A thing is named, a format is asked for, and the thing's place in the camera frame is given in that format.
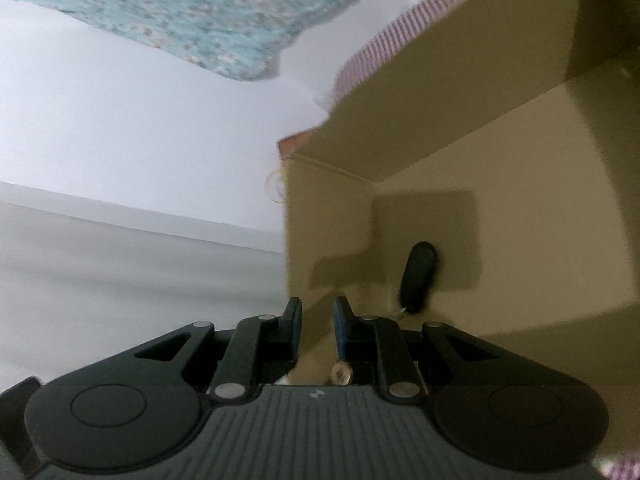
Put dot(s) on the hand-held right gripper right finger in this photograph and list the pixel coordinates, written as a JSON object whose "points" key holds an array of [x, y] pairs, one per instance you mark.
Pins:
{"points": [[341, 327]]}

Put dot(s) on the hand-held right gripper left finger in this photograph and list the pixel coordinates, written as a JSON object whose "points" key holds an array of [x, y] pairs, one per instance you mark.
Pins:
{"points": [[295, 325]]}

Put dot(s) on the brown cardboard box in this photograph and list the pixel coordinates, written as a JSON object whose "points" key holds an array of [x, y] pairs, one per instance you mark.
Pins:
{"points": [[500, 185]]}

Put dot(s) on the small gold round object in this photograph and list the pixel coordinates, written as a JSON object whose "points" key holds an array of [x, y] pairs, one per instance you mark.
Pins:
{"points": [[341, 374]]}

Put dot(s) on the black key fob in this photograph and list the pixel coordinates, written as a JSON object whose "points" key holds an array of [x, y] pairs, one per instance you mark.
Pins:
{"points": [[417, 277]]}

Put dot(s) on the pink checkered tablecloth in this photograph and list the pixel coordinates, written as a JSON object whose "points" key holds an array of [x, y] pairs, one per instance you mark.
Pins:
{"points": [[395, 35]]}

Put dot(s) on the teal floral curtain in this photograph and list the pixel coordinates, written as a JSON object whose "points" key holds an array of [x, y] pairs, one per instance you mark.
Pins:
{"points": [[200, 15]]}

